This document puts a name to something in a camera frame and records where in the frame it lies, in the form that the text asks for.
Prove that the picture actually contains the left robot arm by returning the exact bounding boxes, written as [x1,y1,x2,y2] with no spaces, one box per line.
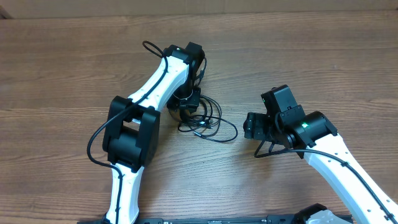
[100,42,205,223]

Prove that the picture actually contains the black usb cables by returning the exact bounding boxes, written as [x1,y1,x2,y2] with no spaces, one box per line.
[169,95,239,144]

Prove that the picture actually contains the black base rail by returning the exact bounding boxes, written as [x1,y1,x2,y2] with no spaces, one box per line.
[77,203,354,224]

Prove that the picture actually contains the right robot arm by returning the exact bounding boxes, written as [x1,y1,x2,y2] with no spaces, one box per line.
[243,85,397,223]

